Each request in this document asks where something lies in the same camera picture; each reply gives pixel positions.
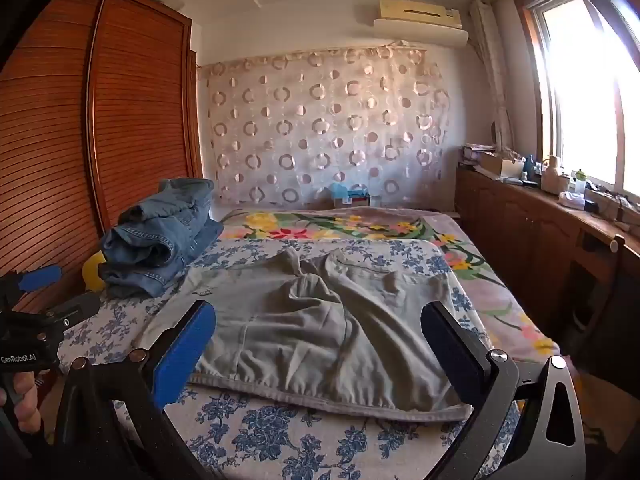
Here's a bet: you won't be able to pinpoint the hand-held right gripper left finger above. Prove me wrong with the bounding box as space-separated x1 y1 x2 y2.
52 300 217 480

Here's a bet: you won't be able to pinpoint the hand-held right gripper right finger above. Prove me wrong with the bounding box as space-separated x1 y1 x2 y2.
421 301 587 480

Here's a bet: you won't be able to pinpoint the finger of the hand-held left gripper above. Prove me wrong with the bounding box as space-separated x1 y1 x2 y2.
46 291 102 332
0 265 63 303

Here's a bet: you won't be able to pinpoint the grey pants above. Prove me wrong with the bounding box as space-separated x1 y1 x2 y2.
132 247 483 423

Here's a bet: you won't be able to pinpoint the person's left hand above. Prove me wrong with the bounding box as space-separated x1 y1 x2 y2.
0 369 43 434

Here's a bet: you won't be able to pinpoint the yellow plush toy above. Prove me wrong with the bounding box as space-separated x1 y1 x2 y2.
81 251 108 292

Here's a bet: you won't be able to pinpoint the light blue folded jeans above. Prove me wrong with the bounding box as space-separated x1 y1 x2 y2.
99 217 225 299

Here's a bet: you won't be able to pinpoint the dark blue folded jeans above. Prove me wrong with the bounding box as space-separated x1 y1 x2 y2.
101 177 217 273

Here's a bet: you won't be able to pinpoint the blue floral bedsheet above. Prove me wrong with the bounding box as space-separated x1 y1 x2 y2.
56 232 521 480

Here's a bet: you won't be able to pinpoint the long wooden cabinet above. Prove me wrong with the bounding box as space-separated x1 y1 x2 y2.
454 165 640 376

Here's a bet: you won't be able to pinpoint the wooden slatted wardrobe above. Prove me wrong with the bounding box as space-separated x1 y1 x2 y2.
0 0 205 311

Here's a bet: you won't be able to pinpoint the blue tissue box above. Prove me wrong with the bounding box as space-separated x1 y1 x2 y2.
327 182 372 208

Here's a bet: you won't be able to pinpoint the cardboard box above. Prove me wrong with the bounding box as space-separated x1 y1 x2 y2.
479 151 526 178

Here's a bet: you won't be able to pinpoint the stack of papers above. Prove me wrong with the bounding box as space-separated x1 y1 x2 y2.
460 142 498 167

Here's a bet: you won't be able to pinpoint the white jug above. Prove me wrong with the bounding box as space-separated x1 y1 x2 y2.
541 155 572 196

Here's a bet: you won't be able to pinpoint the circle patterned curtain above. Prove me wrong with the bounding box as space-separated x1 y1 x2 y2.
196 42 451 211

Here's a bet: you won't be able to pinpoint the white side curtain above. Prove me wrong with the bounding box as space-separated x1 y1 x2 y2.
469 0 516 148

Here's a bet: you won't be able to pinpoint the window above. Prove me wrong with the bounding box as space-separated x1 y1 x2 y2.
520 0 640 196

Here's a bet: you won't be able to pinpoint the wall air conditioner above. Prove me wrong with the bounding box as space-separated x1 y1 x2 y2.
372 0 470 50

